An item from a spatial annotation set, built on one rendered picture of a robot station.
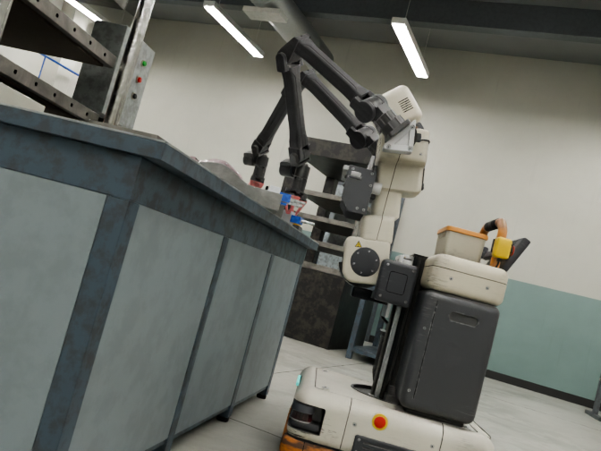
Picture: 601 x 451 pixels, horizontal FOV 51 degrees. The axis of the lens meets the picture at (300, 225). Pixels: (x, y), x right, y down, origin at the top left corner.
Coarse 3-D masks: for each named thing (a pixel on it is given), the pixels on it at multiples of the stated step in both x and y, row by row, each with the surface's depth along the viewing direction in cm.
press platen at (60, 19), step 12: (24, 0) 204; (36, 0) 207; (48, 0) 213; (48, 12) 214; (60, 12) 220; (60, 24) 221; (72, 24) 228; (72, 36) 230; (84, 36) 236; (84, 48) 242; (96, 48) 246; (108, 60) 256
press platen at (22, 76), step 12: (0, 60) 198; (0, 72) 201; (12, 72) 204; (24, 72) 210; (24, 84) 211; (36, 84) 218; (48, 84) 223; (48, 96) 225; (60, 96) 231; (72, 108) 240; (84, 108) 248; (84, 120) 251; (96, 120) 258
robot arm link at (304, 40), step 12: (300, 36) 227; (288, 48) 227; (300, 48) 225; (312, 48) 224; (288, 60) 229; (312, 60) 224; (324, 60) 222; (324, 72) 224; (336, 72) 221; (336, 84) 222; (348, 84) 219; (348, 96) 221; (360, 96) 218; (360, 108) 216; (372, 108) 214; (360, 120) 218
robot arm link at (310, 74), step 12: (300, 72) 265; (312, 72) 267; (300, 84) 272; (312, 84) 265; (324, 96) 264; (336, 108) 263; (348, 120) 261; (348, 132) 260; (360, 132) 257; (360, 144) 259
